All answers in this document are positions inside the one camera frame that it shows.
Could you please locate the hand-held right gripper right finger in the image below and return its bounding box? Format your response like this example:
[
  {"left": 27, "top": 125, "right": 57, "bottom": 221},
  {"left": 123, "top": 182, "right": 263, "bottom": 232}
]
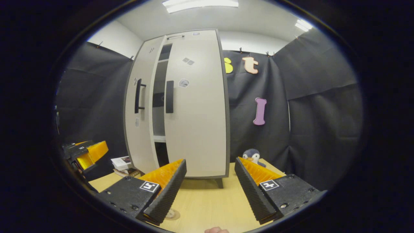
[{"left": 234, "top": 157, "right": 328, "bottom": 225}]

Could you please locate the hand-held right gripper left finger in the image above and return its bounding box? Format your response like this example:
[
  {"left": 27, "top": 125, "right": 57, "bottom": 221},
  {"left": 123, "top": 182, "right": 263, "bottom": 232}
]
[{"left": 95, "top": 159, "right": 187, "bottom": 226}]

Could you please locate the round cork coaster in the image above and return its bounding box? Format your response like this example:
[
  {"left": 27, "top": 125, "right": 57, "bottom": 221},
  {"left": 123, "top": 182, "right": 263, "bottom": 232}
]
[{"left": 163, "top": 208, "right": 180, "bottom": 221}]

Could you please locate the white cabinet door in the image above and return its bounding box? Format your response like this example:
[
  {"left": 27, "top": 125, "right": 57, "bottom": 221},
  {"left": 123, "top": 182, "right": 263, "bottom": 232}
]
[
  {"left": 163, "top": 30, "right": 228, "bottom": 178},
  {"left": 124, "top": 36, "right": 165, "bottom": 174}
]

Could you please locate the white cabinet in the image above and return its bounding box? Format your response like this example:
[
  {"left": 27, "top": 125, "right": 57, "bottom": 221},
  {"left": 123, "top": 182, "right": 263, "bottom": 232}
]
[{"left": 142, "top": 29, "right": 231, "bottom": 189}]

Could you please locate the white book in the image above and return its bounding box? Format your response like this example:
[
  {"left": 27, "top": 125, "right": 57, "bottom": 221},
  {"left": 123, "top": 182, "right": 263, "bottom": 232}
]
[{"left": 111, "top": 156, "right": 133, "bottom": 171}]

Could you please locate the brown book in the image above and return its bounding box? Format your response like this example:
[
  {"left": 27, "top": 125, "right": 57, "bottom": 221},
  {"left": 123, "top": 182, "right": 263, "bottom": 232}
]
[{"left": 113, "top": 168, "right": 141, "bottom": 178}]

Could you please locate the penguin plush toy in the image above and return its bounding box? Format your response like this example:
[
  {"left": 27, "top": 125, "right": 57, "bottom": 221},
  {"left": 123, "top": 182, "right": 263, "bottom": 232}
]
[{"left": 243, "top": 149, "right": 267, "bottom": 168}]

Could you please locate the black backdrop cloth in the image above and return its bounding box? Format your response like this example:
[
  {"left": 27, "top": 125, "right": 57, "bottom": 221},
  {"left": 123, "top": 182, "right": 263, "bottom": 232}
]
[{"left": 53, "top": 28, "right": 364, "bottom": 191}]

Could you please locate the small ceiling light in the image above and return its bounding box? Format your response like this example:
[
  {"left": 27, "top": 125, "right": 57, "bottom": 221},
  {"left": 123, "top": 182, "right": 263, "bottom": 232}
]
[{"left": 295, "top": 19, "right": 314, "bottom": 32}]

